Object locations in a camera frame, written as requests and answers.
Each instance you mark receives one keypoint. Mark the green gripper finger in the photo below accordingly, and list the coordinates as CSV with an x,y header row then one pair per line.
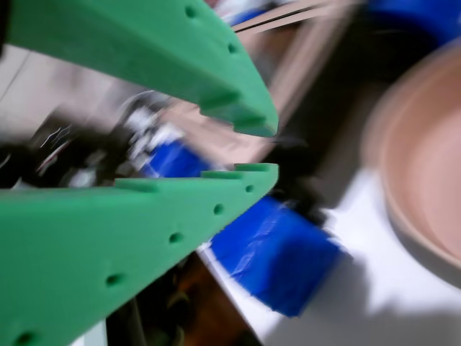
x,y
162,47
90,245

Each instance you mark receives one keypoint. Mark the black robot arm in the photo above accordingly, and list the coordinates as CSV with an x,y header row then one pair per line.
x,y
72,158

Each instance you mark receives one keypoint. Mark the brown paper bowl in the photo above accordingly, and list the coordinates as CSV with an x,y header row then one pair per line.
x,y
432,162

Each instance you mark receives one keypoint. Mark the wooden microrover chassis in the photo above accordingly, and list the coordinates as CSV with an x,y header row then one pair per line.
x,y
306,54

